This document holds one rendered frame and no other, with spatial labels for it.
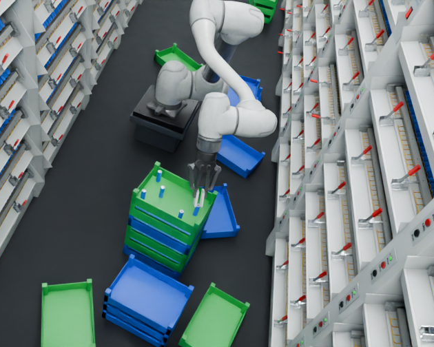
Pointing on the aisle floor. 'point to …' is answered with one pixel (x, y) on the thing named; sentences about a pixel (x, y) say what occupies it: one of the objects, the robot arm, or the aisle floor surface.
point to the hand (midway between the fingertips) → (199, 197)
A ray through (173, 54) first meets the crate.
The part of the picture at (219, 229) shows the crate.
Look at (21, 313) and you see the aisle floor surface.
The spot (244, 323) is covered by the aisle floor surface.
